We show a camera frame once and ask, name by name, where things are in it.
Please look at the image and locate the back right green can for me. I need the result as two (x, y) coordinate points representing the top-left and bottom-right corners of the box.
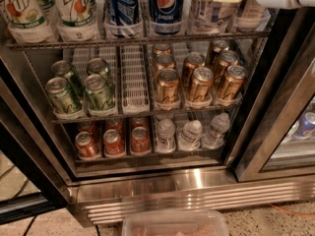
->
(87, 57), (113, 86)

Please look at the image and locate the front left orange can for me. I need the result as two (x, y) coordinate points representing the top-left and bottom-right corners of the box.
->
(75, 132), (99, 160)

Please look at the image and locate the second row middle gold can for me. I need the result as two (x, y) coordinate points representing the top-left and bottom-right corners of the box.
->
(181, 52), (205, 88)

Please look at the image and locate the front right gold can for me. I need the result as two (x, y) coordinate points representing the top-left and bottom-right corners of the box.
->
(218, 65), (247, 100)

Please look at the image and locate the blue can behind glass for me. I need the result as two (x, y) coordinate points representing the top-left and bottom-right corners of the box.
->
(293, 112), (315, 140)

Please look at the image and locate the front middle gold can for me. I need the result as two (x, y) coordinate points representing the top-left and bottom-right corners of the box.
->
(187, 67), (214, 102)

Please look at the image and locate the clear plastic bin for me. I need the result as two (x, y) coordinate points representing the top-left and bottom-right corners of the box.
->
(121, 210), (229, 236)

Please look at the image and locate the front left gold can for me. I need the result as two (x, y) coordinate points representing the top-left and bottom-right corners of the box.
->
(157, 69), (179, 104)

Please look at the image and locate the second row right gold can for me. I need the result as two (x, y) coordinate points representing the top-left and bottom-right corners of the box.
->
(214, 50), (238, 86)

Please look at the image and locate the back left gold can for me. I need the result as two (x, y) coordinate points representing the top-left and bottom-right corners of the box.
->
(152, 43), (172, 57)

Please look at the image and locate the second row left gold can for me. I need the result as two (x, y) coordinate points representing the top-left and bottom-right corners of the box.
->
(154, 54), (176, 76)

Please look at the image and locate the open left fridge door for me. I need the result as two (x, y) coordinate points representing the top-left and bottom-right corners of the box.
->
(0, 79), (72, 226)

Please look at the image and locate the green can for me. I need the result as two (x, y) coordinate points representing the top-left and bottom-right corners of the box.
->
(45, 77), (82, 114)
(51, 60), (84, 97)
(85, 74), (114, 111)
(87, 57), (113, 86)

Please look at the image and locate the orange cable on floor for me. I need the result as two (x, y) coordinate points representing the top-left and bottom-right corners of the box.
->
(269, 203), (315, 218)

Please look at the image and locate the front left green can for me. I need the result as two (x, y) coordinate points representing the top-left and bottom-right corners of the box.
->
(45, 77), (82, 114)

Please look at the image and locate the orange can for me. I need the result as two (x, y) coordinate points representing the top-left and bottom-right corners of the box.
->
(103, 129), (125, 157)
(131, 127), (150, 152)
(75, 132), (99, 160)

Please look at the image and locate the white label bottle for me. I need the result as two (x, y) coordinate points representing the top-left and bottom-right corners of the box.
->
(228, 0), (266, 32)
(186, 0), (236, 34)

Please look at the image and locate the right glass fridge door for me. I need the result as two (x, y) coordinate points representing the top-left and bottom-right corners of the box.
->
(234, 23), (315, 183)

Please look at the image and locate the back left green can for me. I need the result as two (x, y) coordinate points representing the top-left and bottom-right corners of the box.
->
(51, 60), (84, 97)

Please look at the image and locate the white label bottle left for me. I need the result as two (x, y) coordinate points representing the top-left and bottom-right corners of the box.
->
(186, 0), (236, 34)

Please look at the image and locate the steel fridge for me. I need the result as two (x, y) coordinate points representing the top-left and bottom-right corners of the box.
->
(0, 0), (315, 227)

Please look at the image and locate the front right orange can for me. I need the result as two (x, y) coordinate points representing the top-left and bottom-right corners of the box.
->
(131, 127), (150, 152)

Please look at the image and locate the second row gold can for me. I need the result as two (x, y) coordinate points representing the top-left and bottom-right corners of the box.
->
(181, 52), (205, 88)
(214, 50), (238, 86)
(154, 54), (176, 76)

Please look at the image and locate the front left 7up bottle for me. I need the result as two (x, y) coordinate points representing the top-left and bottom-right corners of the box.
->
(1, 0), (52, 43)

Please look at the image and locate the front right green can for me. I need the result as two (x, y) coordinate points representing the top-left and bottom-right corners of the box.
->
(85, 74), (114, 111)

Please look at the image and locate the front middle orange can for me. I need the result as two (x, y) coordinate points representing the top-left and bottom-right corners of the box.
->
(103, 129), (125, 157)

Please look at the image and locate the blue pepsi bottle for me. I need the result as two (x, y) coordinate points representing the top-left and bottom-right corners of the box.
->
(149, 0), (184, 35)
(106, 0), (141, 38)

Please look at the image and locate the white label bottle right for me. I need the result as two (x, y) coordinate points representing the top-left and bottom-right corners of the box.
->
(228, 0), (266, 32)

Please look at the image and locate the back right gold can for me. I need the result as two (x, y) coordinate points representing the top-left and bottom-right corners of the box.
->
(206, 40), (229, 65)

